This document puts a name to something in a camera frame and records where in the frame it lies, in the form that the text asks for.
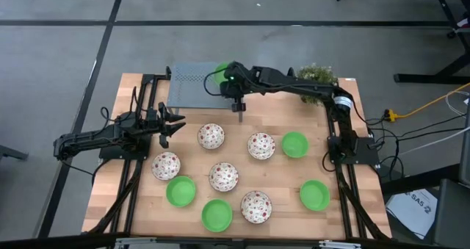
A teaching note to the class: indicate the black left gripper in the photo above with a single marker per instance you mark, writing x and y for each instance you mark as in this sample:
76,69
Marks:
161,126

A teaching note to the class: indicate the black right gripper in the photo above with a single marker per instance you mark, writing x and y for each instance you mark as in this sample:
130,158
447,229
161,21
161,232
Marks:
238,82

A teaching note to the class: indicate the green plastic mini bowl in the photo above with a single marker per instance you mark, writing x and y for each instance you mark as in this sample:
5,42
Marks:
294,144
314,195
180,191
217,215
219,74

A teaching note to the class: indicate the floral print mini bowl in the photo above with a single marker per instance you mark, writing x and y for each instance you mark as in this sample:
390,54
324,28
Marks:
256,206
210,136
166,165

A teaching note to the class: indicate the olive green bowl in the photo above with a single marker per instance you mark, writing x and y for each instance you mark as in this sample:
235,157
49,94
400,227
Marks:
223,176

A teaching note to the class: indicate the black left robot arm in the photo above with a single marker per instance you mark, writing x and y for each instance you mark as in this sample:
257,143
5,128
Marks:
92,137

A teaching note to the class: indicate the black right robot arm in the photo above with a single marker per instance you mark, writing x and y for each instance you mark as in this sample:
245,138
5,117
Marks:
293,82

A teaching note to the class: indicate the grey perforated metal shelf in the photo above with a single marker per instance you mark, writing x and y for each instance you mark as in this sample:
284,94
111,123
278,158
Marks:
191,87

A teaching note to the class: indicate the small potted green plant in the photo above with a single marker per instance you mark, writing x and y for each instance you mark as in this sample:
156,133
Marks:
316,72

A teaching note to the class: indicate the black crossbeam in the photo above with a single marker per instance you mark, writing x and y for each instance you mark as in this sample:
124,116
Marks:
183,242

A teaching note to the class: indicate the dark grey furniture foot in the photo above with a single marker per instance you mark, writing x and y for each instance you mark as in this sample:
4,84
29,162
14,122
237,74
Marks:
12,153

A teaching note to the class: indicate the yellow power splitter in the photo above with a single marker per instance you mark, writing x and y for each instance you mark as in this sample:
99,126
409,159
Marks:
390,115

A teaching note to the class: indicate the black desk foot bar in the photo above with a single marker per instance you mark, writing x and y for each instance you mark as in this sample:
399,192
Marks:
418,179

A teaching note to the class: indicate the white printed paper sheet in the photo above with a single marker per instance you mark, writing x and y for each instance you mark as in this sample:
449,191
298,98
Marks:
411,210

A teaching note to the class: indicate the black caster wheel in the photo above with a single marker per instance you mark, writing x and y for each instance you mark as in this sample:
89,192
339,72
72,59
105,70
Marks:
451,34

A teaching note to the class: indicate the person's shoe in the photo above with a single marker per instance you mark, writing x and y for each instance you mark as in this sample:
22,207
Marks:
463,22

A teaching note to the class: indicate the dark grey case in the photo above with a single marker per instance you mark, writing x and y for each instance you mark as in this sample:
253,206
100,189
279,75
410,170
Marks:
453,216

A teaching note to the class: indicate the silver metal bracket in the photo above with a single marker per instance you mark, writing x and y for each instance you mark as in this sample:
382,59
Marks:
136,240
339,244

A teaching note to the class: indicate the black aluminium table frame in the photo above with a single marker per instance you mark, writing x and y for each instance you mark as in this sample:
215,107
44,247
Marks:
342,205

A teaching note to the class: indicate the black desk leg frame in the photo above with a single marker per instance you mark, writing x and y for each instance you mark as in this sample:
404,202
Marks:
429,78

